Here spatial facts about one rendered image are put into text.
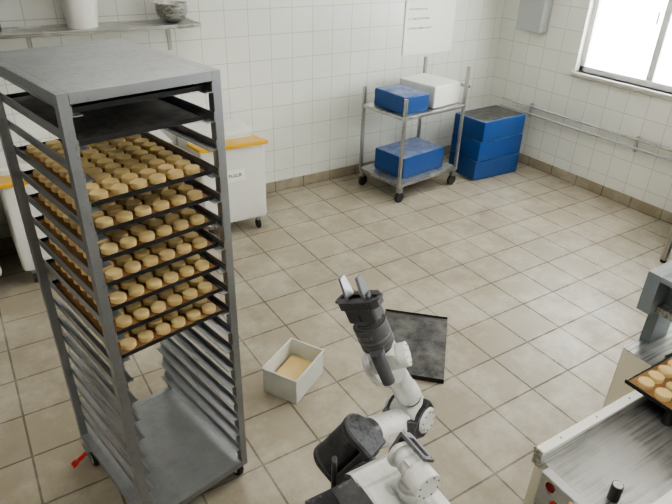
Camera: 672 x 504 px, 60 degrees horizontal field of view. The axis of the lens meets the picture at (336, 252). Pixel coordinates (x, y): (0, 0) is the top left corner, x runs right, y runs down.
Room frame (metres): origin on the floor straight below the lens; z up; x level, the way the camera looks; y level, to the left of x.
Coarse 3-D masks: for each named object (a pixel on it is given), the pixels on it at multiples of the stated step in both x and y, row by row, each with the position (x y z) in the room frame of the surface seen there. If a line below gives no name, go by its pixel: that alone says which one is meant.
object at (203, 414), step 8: (168, 376) 2.17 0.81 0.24; (168, 384) 2.12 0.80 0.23; (176, 384) 2.11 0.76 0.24; (176, 392) 2.07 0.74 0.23; (184, 392) 2.06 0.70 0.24; (184, 400) 2.02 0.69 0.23; (192, 400) 2.01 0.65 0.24; (192, 408) 1.97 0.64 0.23; (200, 408) 1.96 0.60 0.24; (200, 416) 1.92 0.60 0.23; (208, 416) 1.91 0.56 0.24; (208, 424) 1.87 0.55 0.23; (216, 424) 1.87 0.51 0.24; (216, 432) 1.83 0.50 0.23; (224, 432) 1.82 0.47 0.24; (224, 440) 1.78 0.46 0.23; (232, 440) 1.78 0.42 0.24; (232, 448) 1.74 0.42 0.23; (240, 448) 1.74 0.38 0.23
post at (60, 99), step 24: (72, 120) 1.44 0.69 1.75; (72, 144) 1.43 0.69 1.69; (72, 168) 1.43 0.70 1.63; (96, 240) 1.44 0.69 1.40; (96, 264) 1.43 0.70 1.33; (96, 288) 1.42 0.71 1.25; (120, 360) 1.44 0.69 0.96; (120, 384) 1.43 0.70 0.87; (120, 408) 1.43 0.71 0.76; (144, 480) 1.44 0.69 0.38
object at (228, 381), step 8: (176, 336) 2.04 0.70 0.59; (184, 336) 2.01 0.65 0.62; (184, 344) 1.99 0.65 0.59; (192, 344) 1.96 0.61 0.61; (192, 352) 1.94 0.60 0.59; (200, 352) 1.92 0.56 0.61; (200, 360) 1.89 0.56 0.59; (208, 360) 1.87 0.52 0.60; (208, 368) 1.84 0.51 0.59; (216, 368) 1.83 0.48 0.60; (216, 376) 1.79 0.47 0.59; (224, 376) 1.79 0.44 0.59; (224, 384) 1.75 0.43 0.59; (232, 384) 1.75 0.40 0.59
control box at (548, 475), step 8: (544, 472) 1.15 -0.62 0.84; (552, 472) 1.15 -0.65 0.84; (544, 480) 1.14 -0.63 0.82; (552, 480) 1.12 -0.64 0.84; (560, 480) 1.13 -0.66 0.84; (544, 488) 1.14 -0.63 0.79; (560, 488) 1.10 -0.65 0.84; (568, 488) 1.10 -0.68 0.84; (536, 496) 1.15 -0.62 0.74; (544, 496) 1.13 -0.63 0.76; (552, 496) 1.11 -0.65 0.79; (560, 496) 1.09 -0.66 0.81; (568, 496) 1.07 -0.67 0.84; (576, 496) 1.07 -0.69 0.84
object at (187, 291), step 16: (64, 272) 1.83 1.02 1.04; (80, 288) 1.71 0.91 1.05; (176, 288) 1.72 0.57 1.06; (192, 288) 1.72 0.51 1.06; (208, 288) 1.73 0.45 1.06; (96, 304) 1.63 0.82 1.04; (144, 304) 1.64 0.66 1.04; (160, 304) 1.62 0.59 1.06; (176, 304) 1.64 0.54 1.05; (128, 320) 1.52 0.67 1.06
